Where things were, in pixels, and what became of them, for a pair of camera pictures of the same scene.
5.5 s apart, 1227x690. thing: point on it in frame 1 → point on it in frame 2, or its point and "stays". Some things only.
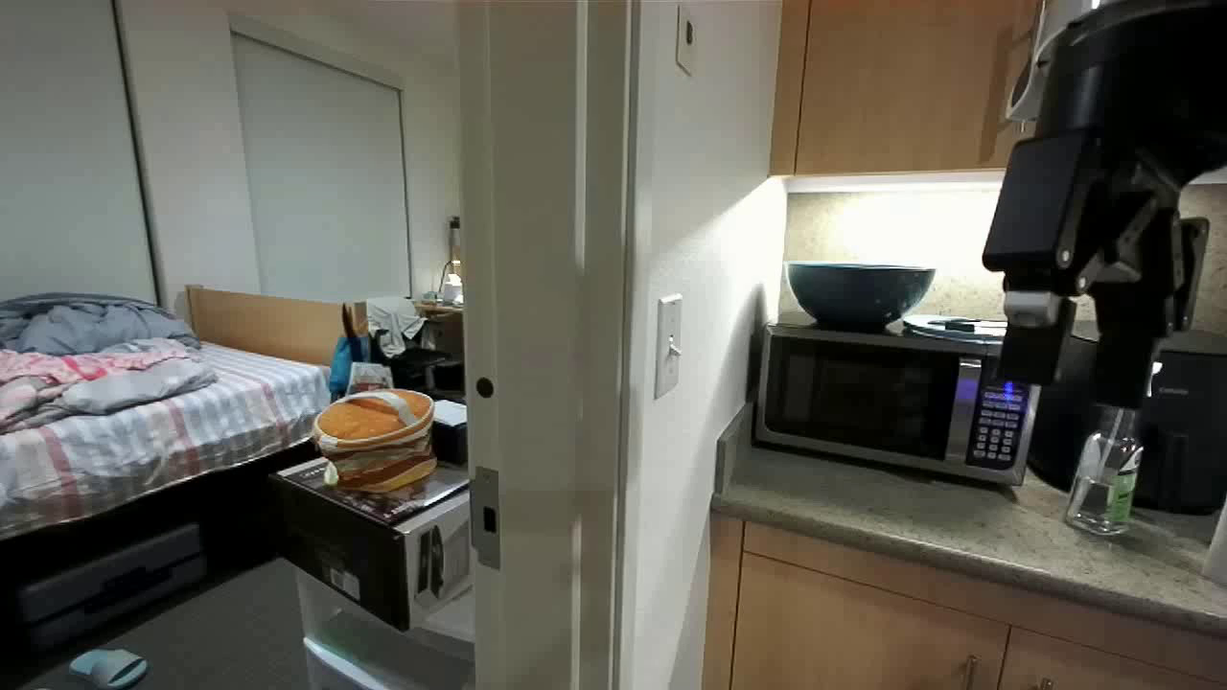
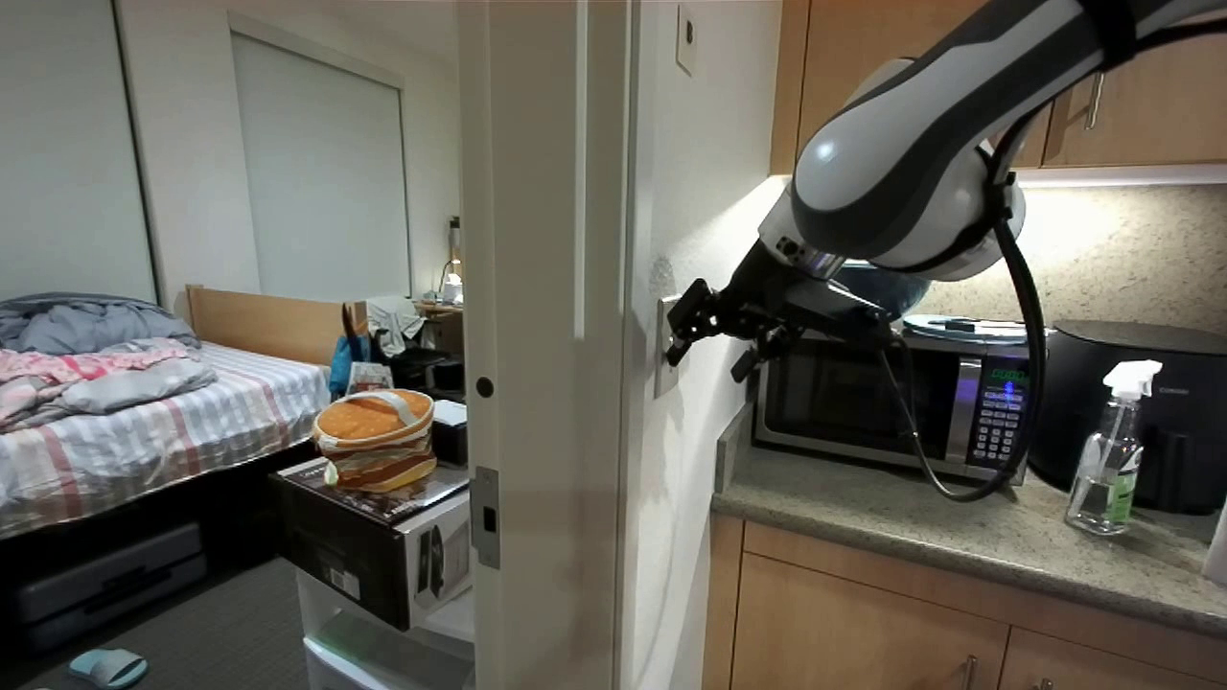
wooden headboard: [290, 327] stays
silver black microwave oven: [898, 398] stays
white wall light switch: [664, 344] stays
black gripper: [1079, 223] → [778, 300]
